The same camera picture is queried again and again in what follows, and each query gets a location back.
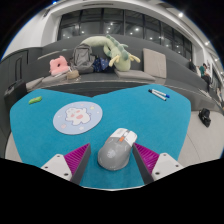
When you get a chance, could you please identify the white marker with black cap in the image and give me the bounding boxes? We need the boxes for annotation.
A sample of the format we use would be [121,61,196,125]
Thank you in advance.
[148,88,168,102]

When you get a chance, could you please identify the pink plush cushion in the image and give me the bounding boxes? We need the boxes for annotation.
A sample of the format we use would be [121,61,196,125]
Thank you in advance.
[49,55,70,77]

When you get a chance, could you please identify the navy blue patterned bag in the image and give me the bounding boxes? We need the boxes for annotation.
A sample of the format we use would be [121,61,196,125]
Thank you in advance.
[92,57,115,73]

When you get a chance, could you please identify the small tan pouch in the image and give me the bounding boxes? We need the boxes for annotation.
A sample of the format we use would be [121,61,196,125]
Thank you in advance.
[66,69,80,81]

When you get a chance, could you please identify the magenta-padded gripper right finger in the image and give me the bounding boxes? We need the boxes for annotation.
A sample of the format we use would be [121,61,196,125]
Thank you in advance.
[132,142,184,185]

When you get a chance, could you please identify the person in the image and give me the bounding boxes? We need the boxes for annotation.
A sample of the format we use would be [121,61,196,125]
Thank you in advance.
[198,63,213,85]

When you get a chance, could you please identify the round grey seat cushion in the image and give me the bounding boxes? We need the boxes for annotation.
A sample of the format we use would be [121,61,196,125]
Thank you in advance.
[41,72,73,85]

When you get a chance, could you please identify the thin grey seat cushion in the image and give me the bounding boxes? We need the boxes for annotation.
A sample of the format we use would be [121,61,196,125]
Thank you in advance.
[25,77,45,91]

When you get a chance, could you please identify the green dragon plush toy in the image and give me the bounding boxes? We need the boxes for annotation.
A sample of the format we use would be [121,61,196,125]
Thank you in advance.
[80,34,142,72]

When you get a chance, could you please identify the upright grey seat cushion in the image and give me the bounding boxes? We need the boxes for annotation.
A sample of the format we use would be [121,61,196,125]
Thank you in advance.
[142,47,168,79]

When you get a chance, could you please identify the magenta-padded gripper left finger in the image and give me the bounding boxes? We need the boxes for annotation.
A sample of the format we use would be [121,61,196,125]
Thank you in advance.
[40,142,92,186]

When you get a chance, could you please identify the grey backpack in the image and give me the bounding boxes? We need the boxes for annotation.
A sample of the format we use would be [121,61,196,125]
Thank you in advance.
[69,43,96,74]

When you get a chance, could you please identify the black suitcase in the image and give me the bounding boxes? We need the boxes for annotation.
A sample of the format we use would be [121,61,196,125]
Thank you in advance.
[3,79,28,110]

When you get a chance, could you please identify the large dark glass window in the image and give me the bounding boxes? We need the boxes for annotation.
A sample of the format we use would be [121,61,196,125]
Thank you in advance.
[57,7,194,62]

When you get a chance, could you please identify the grey and white computer mouse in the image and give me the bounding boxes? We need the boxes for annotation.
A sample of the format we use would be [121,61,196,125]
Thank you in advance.
[97,127,138,172]

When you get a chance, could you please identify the grey stepped seating bench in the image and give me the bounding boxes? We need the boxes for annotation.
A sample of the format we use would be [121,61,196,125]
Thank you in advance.
[0,33,224,113]

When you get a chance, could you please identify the flat grey square seat cushion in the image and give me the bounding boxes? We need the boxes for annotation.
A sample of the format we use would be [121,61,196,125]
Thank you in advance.
[113,68,157,83]

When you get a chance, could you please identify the black bag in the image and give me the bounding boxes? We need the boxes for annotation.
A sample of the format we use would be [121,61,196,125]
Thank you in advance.
[198,107,212,128]

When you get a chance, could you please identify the small green eraser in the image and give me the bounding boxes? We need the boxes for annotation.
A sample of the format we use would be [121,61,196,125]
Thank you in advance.
[28,95,43,105]

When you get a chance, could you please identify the round light blue mouse pad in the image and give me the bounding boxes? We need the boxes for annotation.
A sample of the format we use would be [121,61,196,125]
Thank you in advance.
[52,101,104,136]

